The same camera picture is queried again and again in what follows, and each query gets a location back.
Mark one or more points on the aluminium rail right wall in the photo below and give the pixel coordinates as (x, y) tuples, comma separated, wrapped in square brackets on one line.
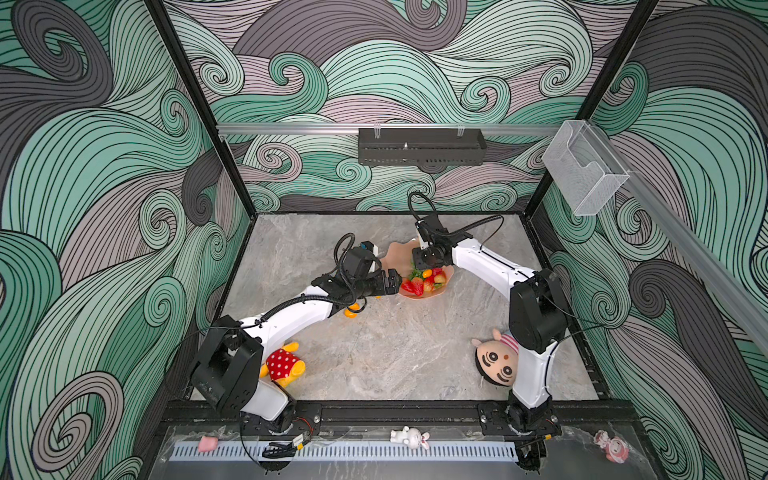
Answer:
[(713, 219)]

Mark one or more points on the small pink eraser toy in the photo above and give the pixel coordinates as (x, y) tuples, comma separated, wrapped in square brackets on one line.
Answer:
[(207, 444)]

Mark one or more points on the yellow plush toy red dress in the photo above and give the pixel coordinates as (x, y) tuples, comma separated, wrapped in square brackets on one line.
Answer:
[(283, 366)]

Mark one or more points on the pink fruit bowl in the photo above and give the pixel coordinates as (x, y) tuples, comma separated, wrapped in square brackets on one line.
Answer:
[(398, 256)]

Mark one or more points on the pig-face plush doll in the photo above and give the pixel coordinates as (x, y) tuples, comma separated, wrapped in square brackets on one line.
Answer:
[(497, 359)]

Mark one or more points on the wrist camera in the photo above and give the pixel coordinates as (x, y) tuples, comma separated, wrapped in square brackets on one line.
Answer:
[(430, 229), (370, 247)]

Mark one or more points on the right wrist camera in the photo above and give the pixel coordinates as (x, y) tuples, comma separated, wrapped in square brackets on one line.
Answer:
[(430, 229)]

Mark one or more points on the strawberry cluster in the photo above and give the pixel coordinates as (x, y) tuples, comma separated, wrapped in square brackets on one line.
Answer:
[(413, 287)]

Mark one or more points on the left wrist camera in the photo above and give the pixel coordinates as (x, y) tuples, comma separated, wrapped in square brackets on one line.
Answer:
[(370, 247)]

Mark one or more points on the clear plastic wall bin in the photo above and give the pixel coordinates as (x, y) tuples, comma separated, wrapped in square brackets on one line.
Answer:
[(585, 166)]

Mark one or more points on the pink pig figurine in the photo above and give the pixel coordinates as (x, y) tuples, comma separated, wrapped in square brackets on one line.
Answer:
[(616, 449)]

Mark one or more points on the white bunny figurine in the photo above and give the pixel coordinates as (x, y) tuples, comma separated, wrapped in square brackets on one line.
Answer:
[(413, 438)]

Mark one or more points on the white slotted cable duct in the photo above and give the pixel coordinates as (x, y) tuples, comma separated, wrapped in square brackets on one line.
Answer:
[(453, 451)]

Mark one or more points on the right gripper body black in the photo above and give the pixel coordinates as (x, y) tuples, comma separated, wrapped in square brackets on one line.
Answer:
[(425, 258)]

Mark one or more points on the black wall tray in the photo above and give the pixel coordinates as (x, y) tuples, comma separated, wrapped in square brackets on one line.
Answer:
[(421, 147)]

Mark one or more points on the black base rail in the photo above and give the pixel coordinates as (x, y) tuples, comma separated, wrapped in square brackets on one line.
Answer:
[(334, 417)]

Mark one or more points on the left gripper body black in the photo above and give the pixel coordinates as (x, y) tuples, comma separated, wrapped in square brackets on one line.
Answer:
[(374, 284)]

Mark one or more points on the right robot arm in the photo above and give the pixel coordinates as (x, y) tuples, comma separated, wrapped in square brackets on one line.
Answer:
[(520, 357)]

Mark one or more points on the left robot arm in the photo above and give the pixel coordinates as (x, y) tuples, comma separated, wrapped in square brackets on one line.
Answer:
[(226, 370)]

